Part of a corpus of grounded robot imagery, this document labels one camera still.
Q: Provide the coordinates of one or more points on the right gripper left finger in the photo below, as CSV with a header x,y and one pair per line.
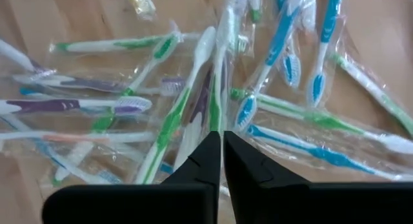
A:
x,y
203,166

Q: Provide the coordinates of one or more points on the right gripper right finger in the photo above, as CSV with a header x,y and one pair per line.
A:
x,y
248,172

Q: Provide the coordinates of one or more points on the green white packaged toothbrush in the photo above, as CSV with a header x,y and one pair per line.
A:
x,y
255,15
171,124
371,88
322,120
164,48
96,46
214,104

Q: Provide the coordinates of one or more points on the blue white packaged toothbrush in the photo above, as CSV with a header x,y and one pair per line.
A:
x,y
291,69
108,177
277,40
326,154
329,20

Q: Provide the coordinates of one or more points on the purple white packaged toothbrush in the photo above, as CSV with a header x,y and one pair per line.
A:
x,y
201,101
16,56
93,84
42,105

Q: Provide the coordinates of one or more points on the orange white packaged toothbrush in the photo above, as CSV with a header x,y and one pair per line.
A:
x,y
74,137

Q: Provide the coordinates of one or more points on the yellow white packaged toothbrush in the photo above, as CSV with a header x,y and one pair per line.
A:
x,y
142,3

